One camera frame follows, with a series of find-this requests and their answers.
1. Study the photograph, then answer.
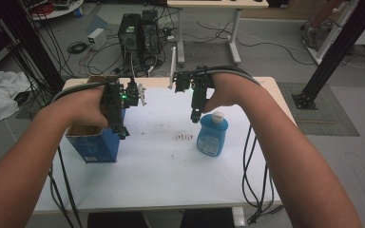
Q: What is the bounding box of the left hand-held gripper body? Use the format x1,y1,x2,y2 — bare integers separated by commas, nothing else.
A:
101,79,147,134

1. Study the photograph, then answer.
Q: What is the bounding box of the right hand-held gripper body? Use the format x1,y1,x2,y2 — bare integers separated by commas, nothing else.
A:
173,66,215,111

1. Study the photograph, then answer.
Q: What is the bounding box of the blue bottle with white cap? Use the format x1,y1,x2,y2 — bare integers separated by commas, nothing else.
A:
196,110,230,158

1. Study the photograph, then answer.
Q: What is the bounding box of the blue cardboard box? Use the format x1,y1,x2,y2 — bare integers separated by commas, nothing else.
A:
66,75,126,164

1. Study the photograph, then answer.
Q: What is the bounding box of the person's right hand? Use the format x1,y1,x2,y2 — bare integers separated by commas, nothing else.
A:
202,72,262,114

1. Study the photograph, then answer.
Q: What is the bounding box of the person's left hand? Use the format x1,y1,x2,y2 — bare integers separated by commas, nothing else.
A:
51,85,109,129

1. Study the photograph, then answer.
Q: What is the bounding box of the white upright stick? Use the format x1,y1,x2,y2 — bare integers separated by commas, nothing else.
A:
169,46,178,90

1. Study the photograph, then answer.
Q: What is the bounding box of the white table cover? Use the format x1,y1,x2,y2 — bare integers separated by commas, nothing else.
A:
33,85,283,214

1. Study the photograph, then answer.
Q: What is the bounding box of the small white box device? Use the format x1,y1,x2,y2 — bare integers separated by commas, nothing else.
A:
86,28,107,51

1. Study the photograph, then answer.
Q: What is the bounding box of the black computer tower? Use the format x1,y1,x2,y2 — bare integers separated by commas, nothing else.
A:
140,9,162,56
118,12,143,66

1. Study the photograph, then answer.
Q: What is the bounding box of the white desk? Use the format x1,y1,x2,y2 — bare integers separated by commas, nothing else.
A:
166,0,270,68

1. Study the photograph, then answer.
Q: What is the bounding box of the round white table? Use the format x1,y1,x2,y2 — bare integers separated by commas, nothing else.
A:
28,0,86,21

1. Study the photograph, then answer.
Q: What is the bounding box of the white table leg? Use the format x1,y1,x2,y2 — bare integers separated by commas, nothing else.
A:
232,206,247,228

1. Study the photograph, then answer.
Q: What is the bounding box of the white cloth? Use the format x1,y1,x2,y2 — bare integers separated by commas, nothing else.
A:
0,68,32,126

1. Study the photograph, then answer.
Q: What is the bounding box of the grey floor mat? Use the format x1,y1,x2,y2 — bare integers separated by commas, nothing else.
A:
278,82,361,138

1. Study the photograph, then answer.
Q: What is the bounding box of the white metal stand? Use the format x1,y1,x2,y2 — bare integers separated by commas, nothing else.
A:
303,0,359,66

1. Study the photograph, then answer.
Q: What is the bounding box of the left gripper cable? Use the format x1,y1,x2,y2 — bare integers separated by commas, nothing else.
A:
50,79,123,104

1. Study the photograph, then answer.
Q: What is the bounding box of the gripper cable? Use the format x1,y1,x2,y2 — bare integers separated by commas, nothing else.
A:
50,79,123,104
206,65,262,87

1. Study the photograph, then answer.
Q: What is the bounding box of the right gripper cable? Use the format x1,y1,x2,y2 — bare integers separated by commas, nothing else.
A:
206,65,262,87

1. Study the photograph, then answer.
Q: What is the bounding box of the coiled black cable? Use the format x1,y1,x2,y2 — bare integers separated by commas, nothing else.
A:
67,41,89,55

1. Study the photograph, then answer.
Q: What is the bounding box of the black hanging cable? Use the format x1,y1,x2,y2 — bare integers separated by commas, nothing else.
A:
248,136,285,226
241,124,267,222
48,169,68,228
57,145,84,228

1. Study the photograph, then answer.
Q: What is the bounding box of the black frame with cables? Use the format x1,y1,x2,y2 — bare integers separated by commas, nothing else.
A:
0,0,67,96

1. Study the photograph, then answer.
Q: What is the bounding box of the black aluminium post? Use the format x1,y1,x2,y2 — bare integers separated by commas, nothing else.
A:
292,0,365,111

